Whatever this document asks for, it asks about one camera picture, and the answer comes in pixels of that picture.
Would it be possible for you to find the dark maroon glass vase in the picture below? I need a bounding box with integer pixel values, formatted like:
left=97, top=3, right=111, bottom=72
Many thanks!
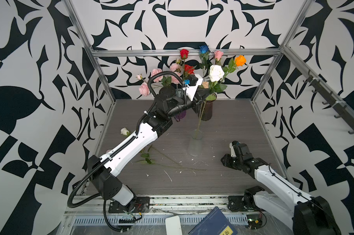
left=201, top=99, right=216, bottom=121

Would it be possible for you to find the large red rose stem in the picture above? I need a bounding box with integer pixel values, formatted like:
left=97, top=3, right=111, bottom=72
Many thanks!
left=183, top=64, right=195, bottom=76

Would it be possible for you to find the purple ribbed glass vase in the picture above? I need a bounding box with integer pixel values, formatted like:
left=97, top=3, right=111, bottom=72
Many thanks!
left=174, top=110, right=187, bottom=122

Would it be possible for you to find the pink peony flower stem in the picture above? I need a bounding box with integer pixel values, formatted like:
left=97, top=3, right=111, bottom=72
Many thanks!
left=170, top=59, right=182, bottom=85

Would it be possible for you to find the blue rose stem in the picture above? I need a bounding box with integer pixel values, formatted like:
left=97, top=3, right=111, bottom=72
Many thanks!
left=199, top=45, right=210, bottom=78

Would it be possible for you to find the orange pink blue rosebud stem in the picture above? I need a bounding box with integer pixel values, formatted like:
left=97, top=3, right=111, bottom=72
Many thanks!
left=222, top=55, right=247, bottom=77

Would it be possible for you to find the clear glass vase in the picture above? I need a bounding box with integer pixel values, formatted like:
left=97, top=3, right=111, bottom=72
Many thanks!
left=188, top=129, right=203, bottom=157

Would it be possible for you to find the white and peach rosebud stem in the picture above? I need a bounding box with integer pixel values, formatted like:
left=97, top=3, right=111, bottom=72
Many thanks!
left=197, top=81, right=209, bottom=131

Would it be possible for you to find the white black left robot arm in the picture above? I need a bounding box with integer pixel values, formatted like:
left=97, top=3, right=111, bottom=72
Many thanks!
left=88, top=86, right=209, bottom=207

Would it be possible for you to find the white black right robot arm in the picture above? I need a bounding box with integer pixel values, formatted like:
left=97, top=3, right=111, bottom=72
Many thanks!
left=221, top=141, right=341, bottom=235

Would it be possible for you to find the blue book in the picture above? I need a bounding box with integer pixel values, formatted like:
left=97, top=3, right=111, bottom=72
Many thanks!
left=188, top=207, right=238, bottom=235

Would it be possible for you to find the white rectangular device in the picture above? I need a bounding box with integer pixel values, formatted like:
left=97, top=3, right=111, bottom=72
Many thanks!
left=165, top=215, right=183, bottom=235

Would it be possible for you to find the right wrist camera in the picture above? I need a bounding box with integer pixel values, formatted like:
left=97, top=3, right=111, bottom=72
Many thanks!
left=229, top=141, right=239, bottom=157

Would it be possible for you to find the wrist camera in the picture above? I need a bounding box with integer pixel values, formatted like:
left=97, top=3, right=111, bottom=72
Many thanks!
left=184, top=74, right=203, bottom=101
left=229, top=141, right=239, bottom=157

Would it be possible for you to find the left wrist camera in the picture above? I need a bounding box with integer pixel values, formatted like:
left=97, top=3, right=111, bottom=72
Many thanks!
left=184, top=74, right=203, bottom=101

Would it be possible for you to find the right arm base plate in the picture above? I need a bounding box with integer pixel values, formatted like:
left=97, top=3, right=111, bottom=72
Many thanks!
left=228, top=186, right=265, bottom=212

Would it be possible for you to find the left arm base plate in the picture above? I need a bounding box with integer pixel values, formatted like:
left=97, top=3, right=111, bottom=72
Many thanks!
left=108, top=196, right=150, bottom=213

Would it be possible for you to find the black wall hook rail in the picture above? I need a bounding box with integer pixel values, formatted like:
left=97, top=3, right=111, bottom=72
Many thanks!
left=304, top=70, right=354, bottom=135

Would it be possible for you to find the aluminium frame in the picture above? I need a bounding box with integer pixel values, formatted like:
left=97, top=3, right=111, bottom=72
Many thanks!
left=60, top=0, right=354, bottom=235

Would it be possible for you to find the black corrugated cable hose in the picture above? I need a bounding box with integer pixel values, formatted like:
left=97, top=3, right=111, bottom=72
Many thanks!
left=66, top=71, right=185, bottom=209

